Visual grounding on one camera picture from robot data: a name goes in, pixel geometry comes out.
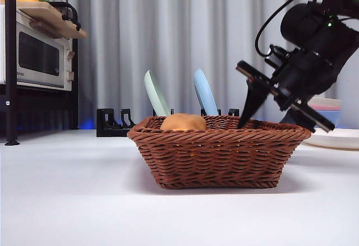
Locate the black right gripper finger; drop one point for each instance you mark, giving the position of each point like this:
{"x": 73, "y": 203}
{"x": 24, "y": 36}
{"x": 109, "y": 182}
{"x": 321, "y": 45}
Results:
{"x": 253, "y": 100}
{"x": 297, "y": 120}

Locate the brown wicker basket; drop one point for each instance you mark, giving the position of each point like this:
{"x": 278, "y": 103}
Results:
{"x": 218, "y": 159}

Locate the brown potato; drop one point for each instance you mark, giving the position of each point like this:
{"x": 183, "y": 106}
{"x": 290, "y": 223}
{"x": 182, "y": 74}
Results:
{"x": 183, "y": 122}

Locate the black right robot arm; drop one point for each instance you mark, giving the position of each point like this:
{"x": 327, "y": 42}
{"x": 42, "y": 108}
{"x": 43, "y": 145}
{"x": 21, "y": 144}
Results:
{"x": 322, "y": 27}

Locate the pink bowl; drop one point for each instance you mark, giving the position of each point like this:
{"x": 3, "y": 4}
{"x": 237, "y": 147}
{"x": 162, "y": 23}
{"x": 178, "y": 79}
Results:
{"x": 331, "y": 107}

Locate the cream bowl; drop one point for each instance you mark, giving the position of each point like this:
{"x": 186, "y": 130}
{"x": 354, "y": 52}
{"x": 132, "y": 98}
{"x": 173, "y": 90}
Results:
{"x": 328, "y": 101}

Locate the white flat plate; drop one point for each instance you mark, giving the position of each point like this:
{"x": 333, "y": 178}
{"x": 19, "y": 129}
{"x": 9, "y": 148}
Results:
{"x": 336, "y": 141}

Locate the pale blue plate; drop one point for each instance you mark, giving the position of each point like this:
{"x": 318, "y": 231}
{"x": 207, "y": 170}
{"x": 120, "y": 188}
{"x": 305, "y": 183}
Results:
{"x": 204, "y": 94}

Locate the pale green plate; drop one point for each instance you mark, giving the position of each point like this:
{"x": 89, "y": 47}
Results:
{"x": 157, "y": 97}

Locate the grey curtain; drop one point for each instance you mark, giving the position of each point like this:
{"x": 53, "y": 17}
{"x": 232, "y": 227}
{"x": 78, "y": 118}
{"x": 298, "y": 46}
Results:
{"x": 168, "y": 33}

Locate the black dish rack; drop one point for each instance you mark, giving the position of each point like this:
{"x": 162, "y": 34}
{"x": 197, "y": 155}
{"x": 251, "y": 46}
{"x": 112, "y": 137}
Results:
{"x": 112, "y": 129}

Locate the white toaster oven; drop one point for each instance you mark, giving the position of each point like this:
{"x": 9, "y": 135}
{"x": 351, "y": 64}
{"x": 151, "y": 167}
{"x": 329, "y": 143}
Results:
{"x": 63, "y": 69}

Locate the wooden cutting board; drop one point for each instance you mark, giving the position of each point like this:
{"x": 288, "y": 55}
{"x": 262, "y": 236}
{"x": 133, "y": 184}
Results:
{"x": 47, "y": 19}

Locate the black metal shelf frame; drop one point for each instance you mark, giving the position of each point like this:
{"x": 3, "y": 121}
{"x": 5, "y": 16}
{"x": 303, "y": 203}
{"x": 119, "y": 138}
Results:
{"x": 10, "y": 61}

